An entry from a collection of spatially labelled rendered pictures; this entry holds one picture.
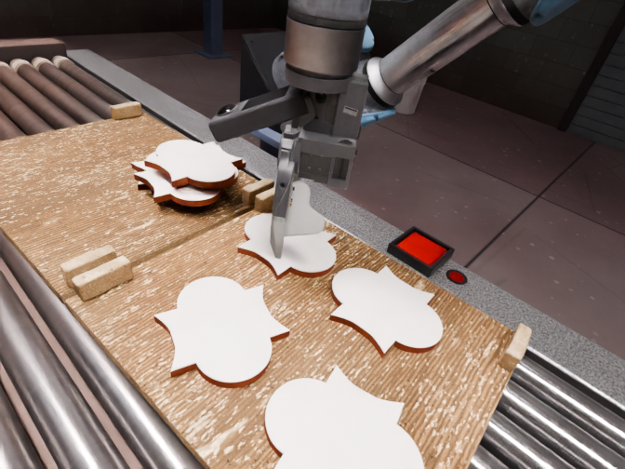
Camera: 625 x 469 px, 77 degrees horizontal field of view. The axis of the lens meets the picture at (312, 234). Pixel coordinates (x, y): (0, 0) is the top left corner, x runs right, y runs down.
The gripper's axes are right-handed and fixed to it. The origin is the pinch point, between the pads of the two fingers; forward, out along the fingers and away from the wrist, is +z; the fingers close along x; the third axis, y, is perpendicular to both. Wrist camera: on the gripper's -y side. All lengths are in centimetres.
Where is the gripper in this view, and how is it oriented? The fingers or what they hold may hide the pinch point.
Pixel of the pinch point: (283, 221)
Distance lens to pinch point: 52.0
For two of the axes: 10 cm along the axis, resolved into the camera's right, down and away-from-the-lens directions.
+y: 9.8, 1.8, -0.1
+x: 1.2, -6.1, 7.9
